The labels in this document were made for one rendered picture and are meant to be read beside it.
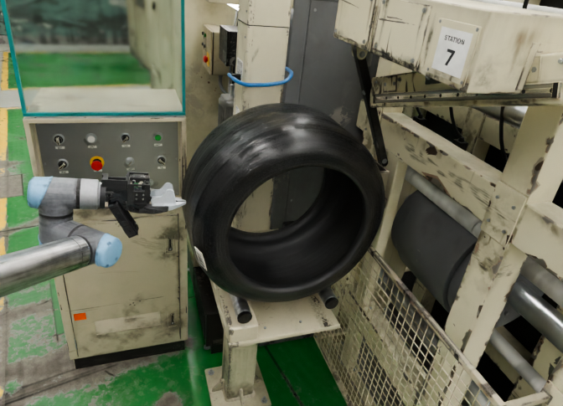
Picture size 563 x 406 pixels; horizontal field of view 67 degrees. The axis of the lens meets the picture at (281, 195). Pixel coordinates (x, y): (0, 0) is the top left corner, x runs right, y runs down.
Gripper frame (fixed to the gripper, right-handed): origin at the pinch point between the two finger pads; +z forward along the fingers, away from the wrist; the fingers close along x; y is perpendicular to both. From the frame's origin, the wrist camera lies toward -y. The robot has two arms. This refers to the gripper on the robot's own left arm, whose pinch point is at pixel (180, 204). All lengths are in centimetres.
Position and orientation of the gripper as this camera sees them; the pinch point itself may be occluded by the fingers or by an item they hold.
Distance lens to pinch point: 117.9
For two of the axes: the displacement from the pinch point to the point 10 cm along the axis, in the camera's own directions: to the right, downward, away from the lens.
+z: 9.3, 0.4, 3.7
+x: -3.1, -4.8, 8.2
